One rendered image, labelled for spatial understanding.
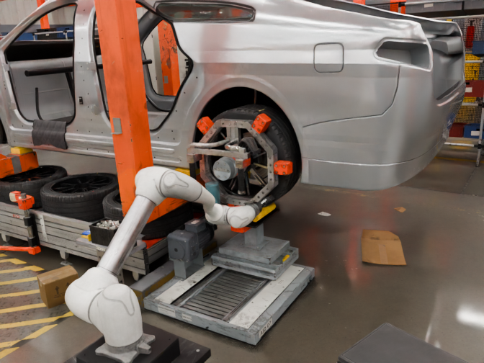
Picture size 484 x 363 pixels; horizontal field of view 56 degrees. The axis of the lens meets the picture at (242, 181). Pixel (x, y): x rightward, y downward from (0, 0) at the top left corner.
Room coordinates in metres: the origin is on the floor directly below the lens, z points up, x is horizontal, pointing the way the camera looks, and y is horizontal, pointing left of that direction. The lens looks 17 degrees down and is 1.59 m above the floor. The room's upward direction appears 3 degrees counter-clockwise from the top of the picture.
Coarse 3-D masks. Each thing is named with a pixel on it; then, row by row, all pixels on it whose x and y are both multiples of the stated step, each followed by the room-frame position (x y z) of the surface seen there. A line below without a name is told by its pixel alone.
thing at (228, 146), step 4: (236, 128) 2.72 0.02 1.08; (236, 132) 2.72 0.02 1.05; (236, 136) 2.72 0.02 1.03; (232, 140) 2.68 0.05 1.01; (236, 140) 2.70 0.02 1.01; (228, 144) 2.60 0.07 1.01; (232, 144) 2.65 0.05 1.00; (228, 148) 2.54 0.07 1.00; (232, 148) 2.52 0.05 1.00; (236, 148) 2.51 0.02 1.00; (240, 148) 2.50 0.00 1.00; (244, 148) 2.49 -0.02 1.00; (240, 152) 2.50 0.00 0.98; (244, 152) 2.49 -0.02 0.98
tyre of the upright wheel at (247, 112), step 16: (224, 112) 2.87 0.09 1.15; (240, 112) 2.81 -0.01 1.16; (256, 112) 2.77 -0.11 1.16; (272, 112) 2.85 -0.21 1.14; (272, 128) 2.69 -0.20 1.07; (288, 128) 2.80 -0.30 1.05; (288, 144) 2.69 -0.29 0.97; (288, 160) 2.65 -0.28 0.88; (288, 176) 2.66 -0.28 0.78; (272, 192) 2.70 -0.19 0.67
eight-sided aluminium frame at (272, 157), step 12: (228, 120) 2.76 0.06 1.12; (240, 120) 2.76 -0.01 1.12; (252, 120) 2.72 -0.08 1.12; (216, 132) 2.86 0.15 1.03; (252, 132) 2.67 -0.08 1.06; (264, 144) 2.63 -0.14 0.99; (204, 156) 2.87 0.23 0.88; (276, 156) 2.64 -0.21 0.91; (204, 168) 2.87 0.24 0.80; (204, 180) 2.87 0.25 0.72; (216, 180) 2.89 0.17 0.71; (276, 180) 2.63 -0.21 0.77; (264, 192) 2.63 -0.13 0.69; (240, 204) 2.73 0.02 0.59
